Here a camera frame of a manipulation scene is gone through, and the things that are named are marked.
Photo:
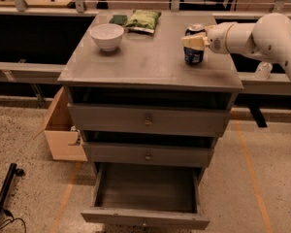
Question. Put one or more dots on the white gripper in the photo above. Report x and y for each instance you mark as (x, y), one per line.
(217, 38)

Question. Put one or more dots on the clear pump bottle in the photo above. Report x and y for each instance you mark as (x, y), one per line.
(263, 70)

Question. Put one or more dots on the blue pepsi can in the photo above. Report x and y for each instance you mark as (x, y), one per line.
(193, 56)

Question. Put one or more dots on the grey top drawer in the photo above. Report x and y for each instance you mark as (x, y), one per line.
(149, 120)

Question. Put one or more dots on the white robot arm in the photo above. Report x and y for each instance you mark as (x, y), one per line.
(266, 40)

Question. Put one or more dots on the green chip bag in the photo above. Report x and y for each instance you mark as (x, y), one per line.
(143, 20)

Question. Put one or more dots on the grey open bottom drawer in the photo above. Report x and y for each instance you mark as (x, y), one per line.
(147, 196)

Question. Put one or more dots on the black metal stand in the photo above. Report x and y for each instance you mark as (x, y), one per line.
(12, 171)

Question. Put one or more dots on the grey wooden drawer cabinet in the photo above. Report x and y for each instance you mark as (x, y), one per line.
(150, 71)

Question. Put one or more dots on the grey middle drawer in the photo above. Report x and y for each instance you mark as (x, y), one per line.
(148, 155)

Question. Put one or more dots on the open cardboard box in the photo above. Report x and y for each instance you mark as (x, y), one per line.
(64, 140)

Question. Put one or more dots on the white ceramic bowl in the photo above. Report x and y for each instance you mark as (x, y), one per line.
(107, 36)

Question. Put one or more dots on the dark green sponge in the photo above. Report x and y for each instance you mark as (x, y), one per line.
(118, 19)

